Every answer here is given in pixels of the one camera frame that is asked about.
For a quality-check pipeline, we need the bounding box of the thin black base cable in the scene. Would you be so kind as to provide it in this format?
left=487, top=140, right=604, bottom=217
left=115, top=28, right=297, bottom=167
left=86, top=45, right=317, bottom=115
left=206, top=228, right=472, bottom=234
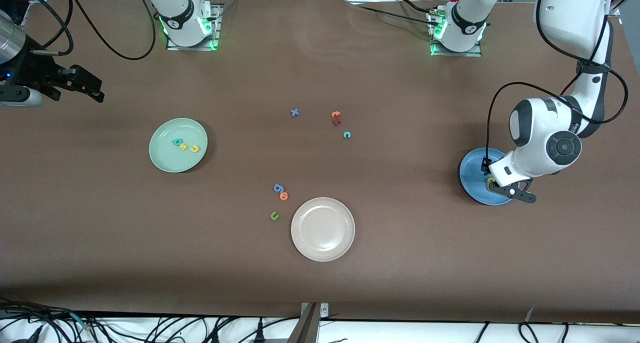
left=397, top=0, right=447, bottom=14
left=345, top=0, right=435, bottom=25

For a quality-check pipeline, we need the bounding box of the teal floor cable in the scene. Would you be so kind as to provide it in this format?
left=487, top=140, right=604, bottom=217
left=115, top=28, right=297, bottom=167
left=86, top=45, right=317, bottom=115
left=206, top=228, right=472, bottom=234
left=67, top=310, right=93, bottom=329

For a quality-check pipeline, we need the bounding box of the looped black floor cable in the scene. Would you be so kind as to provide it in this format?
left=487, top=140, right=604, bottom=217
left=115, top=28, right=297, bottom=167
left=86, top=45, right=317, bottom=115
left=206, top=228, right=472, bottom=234
left=517, top=322, right=571, bottom=343

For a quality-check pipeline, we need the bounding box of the brown table cover sheet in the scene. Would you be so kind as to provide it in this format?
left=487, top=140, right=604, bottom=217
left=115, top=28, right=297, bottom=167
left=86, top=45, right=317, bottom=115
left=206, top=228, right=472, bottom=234
left=0, top=0, right=640, bottom=324

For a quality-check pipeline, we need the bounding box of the aluminium frame post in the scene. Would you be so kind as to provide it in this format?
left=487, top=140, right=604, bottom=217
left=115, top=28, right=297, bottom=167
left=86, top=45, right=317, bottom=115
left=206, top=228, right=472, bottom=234
left=287, top=302, right=330, bottom=343

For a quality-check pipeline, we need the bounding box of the beige plate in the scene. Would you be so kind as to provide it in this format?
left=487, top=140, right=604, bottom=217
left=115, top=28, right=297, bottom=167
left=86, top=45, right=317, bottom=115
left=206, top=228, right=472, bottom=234
left=290, top=197, right=356, bottom=262

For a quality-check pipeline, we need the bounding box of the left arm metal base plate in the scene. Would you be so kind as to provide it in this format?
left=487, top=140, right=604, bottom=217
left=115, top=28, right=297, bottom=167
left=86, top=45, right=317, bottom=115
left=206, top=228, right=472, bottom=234
left=430, top=10, right=483, bottom=58

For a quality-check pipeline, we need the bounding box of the light green plate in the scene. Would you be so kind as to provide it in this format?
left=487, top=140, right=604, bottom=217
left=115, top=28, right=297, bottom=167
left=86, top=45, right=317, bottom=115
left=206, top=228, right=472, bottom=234
left=148, top=117, right=209, bottom=174

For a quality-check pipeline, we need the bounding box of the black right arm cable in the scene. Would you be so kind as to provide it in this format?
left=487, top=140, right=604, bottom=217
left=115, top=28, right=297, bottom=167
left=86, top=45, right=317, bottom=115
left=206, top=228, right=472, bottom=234
left=20, top=0, right=158, bottom=61

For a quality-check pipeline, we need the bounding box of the blue plate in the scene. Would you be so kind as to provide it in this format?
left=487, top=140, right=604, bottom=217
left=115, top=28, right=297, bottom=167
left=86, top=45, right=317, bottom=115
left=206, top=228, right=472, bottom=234
left=459, top=147, right=516, bottom=206

